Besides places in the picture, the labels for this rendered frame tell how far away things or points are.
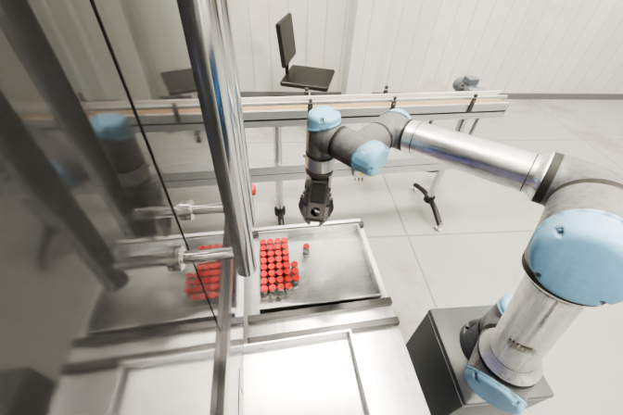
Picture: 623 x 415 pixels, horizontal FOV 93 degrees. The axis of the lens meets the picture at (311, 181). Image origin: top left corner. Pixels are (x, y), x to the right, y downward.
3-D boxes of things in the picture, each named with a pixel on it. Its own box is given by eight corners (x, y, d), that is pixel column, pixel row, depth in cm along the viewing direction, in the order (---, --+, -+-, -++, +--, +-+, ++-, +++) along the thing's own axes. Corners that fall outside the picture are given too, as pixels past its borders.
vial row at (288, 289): (285, 297, 85) (285, 289, 82) (281, 245, 98) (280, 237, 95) (292, 296, 85) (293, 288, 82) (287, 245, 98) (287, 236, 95)
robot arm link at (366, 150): (402, 133, 63) (359, 114, 68) (374, 156, 57) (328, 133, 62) (393, 162, 68) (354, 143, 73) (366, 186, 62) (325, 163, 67)
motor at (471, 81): (470, 109, 188) (479, 89, 179) (448, 90, 208) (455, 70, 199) (487, 109, 189) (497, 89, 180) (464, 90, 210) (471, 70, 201)
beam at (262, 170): (238, 183, 185) (236, 169, 177) (239, 175, 191) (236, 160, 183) (472, 168, 209) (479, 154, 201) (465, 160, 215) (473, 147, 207)
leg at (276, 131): (273, 219, 212) (269, 125, 161) (273, 209, 218) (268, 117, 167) (286, 218, 213) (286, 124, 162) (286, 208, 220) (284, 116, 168)
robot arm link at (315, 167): (336, 163, 69) (300, 160, 70) (334, 178, 72) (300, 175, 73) (336, 144, 75) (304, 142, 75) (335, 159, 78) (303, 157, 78)
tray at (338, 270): (260, 315, 81) (259, 308, 79) (259, 238, 100) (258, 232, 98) (379, 300, 86) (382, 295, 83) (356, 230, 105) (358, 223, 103)
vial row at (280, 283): (277, 298, 85) (276, 290, 82) (273, 246, 98) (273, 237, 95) (285, 297, 85) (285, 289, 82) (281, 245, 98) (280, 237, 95)
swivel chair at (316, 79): (323, 105, 359) (331, 10, 291) (344, 133, 314) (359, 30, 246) (271, 111, 342) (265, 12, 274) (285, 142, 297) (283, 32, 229)
